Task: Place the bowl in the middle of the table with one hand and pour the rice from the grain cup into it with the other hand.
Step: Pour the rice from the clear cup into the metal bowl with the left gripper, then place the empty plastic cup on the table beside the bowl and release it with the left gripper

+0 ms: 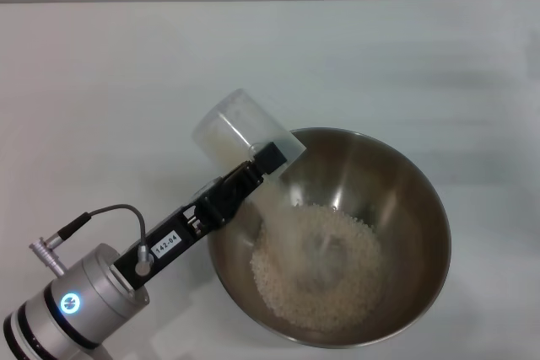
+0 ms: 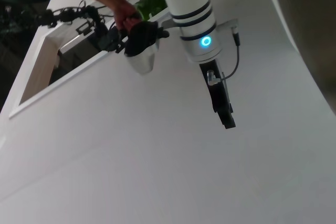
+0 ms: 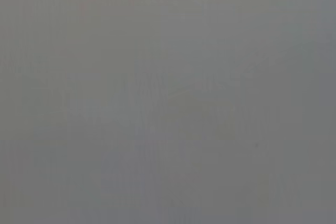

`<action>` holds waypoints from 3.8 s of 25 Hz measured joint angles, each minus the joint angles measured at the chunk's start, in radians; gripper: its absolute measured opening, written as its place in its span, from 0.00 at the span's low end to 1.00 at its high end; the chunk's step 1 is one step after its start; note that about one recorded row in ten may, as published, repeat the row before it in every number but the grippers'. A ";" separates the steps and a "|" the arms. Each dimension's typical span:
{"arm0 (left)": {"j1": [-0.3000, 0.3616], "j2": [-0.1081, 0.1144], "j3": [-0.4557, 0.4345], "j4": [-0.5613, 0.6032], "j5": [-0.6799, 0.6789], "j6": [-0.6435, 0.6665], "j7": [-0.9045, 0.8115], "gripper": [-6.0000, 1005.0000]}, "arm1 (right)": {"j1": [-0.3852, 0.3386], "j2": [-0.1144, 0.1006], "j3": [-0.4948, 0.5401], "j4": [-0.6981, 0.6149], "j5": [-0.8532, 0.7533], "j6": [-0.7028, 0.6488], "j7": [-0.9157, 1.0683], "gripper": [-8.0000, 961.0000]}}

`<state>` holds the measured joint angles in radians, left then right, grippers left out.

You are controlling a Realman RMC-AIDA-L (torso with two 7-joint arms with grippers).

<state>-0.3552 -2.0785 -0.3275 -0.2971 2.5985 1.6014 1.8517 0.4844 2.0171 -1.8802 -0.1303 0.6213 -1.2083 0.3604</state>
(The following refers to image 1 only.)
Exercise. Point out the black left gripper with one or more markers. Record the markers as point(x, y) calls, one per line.
point(169, 242)

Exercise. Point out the white rice grains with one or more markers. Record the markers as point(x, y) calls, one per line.
point(287, 292)

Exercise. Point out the stainless steel mixing bowl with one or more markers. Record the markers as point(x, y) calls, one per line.
point(401, 229)

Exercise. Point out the clear plastic measuring cup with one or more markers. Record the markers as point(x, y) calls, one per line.
point(236, 124)

